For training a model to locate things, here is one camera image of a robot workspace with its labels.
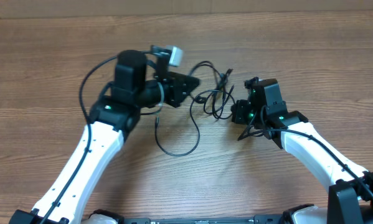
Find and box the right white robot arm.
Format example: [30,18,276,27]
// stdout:
[231,77,373,223]

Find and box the thin black USB cable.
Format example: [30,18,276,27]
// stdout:
[154,60,236,157]

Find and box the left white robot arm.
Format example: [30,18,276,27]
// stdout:
[10,46,200,223]

